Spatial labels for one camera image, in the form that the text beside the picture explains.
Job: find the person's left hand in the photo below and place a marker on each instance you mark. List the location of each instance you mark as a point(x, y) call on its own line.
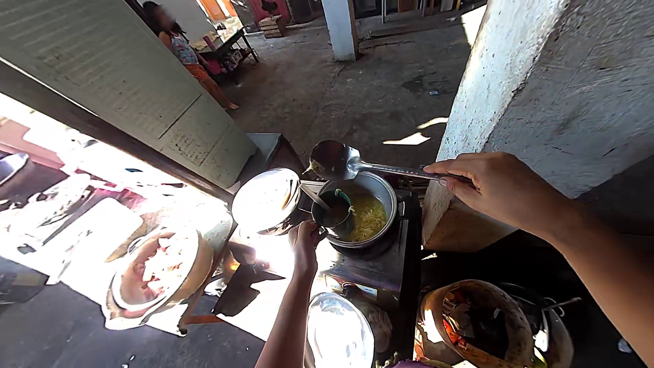
point(304, 247)

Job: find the person's right hand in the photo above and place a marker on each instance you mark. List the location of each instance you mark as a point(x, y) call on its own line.
point(503, 189)

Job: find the person's right fingers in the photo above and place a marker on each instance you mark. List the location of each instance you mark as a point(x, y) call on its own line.
point(452, 166)

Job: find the person's left fingers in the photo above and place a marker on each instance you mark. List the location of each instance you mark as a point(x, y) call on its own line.
point(306, 229)

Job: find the dark green mug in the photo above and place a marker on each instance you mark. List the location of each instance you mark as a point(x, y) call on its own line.
point(334, 225)

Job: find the metal spatula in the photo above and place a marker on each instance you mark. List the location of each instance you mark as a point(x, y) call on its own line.
point(352, 162)

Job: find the person's left forearm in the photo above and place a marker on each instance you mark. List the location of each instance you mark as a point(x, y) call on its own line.
point(288, 319)

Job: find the person's right forearm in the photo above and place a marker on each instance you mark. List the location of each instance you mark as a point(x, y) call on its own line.
point(610, 271)

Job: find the round white plate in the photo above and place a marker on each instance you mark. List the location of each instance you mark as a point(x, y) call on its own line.
point(263, 199)

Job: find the yellow noodle soup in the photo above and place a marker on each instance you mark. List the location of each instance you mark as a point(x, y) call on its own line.
point(370, 218)

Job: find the black gas stove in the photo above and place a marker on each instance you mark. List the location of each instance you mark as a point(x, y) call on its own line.
point(368, 266)

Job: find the thick white concrete pillar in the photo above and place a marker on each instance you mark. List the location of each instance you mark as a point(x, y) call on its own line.
point(485, 102)

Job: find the silver cooking pot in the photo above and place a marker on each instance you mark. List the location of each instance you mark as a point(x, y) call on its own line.
point(391, 207)

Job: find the table with light cover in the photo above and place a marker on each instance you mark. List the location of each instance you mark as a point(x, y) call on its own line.
point(220, 237)

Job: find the grey metal box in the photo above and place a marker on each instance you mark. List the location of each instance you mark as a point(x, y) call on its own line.
point(265, 145)

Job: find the large round basin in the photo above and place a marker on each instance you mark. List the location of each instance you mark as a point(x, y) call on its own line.
point(204, 258)

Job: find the round shiny metal lid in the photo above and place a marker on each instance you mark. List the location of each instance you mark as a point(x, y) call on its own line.
point(340, 332)

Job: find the pile of meat pieces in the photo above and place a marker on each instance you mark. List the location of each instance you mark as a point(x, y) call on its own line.
point(162, 263)

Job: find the white square pillar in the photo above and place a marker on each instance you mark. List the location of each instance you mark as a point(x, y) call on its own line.
point(339, 30)

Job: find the round bowl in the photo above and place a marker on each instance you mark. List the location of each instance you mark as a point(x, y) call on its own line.
point(126, 286)

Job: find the dark table with items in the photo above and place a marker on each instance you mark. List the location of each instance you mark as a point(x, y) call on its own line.
point(232, 51)

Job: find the dark round pot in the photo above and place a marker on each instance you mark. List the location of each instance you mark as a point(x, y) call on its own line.
point(559, 335)

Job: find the white cutting board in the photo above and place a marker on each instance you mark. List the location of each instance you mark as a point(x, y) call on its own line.
point(99, 227)

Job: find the dark wooden beam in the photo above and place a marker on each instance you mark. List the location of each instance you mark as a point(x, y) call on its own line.
point(102, 130)

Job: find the pale green panel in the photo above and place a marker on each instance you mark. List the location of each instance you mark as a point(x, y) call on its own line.
point(122, 82)

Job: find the large dark metal pot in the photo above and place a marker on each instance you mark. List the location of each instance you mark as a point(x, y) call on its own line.
point(36, 179)

